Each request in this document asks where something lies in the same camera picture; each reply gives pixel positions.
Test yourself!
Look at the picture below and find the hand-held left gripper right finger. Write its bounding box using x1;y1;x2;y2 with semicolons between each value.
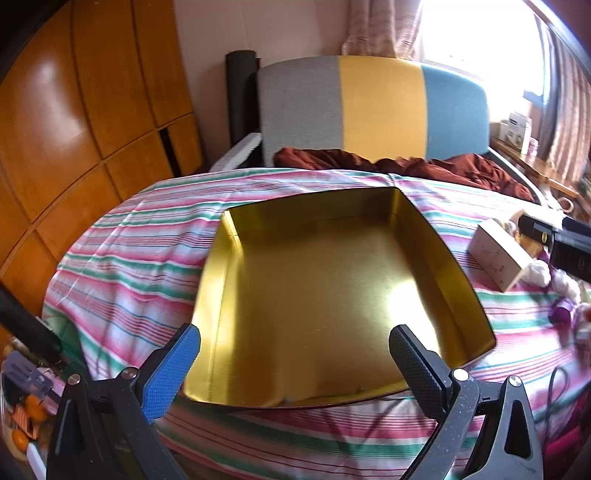
389;325;546;480

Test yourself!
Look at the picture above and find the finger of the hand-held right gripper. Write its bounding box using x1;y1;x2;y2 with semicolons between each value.
518;213;561;245
549;218;591;282

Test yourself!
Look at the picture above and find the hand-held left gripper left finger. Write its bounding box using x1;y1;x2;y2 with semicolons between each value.
46;323;201;480

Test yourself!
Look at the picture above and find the cream cardboard box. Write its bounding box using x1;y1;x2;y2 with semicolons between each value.
466;219;534;292

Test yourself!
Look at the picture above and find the gold tin box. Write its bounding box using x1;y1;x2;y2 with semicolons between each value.
182;187;497;409

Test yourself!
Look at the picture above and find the white cloth pouch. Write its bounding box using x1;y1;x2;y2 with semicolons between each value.
522;261;552;287
551;270;580;301

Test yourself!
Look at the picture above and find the grey chair armrest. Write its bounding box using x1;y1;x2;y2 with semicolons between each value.
210;133;263;174
487;148;546;205

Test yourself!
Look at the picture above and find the wooden desk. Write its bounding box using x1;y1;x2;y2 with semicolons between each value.
489;136;583;204

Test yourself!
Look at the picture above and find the purple cloth pouch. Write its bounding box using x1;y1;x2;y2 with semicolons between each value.
549;298;578;325

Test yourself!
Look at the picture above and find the dark red blanket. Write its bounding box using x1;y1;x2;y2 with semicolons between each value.
273;147;536;201

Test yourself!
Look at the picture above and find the white carton box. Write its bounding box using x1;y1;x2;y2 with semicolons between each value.
499;111;532;154

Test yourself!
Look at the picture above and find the striped bed sheet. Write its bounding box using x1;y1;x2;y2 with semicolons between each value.
41;166;591;480

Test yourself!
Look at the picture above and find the pink patterned curtain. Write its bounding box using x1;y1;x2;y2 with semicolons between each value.
342;0;426;61
540;14;591;195

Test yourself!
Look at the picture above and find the black pole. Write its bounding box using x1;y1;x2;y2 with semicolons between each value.
0;281;63;365

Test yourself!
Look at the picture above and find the window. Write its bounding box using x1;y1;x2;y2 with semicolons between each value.
416;0;550;107

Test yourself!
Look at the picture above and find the grey yellow blue chair back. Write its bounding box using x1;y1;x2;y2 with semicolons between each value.
256;55;491;162

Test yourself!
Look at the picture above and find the wooden wardrobe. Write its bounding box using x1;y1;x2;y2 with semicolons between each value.
0;0;206;324

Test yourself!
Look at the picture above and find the black rolled mat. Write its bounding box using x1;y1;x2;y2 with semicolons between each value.
225;50;262;153

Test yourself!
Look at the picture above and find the black cable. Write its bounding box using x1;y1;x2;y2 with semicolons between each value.
542;364;571;444

